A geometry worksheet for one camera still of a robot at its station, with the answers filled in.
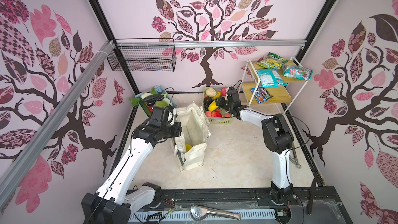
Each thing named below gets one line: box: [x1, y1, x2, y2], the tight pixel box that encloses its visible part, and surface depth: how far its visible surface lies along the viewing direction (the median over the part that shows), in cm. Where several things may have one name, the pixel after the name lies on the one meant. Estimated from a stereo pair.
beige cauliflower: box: [205, 87, 217, 97], surface depth 112 cm
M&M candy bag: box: [250, 85, 274, 105], surface depth 97 cm
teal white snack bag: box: [255, 68, 289, 88], surface depth 79 cm
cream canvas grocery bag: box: [172, 101, 211, 173], surface depth 83 cm
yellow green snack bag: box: [257, 52, 289, 71], surface depth 89 cm
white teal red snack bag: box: [281, 64, 314, 81], surface depth 79 cm
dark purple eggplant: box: [143, 94, 165, 106], surface depth 108 cm
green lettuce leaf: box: [129, 97, 141, 107], surface depth 105 cm
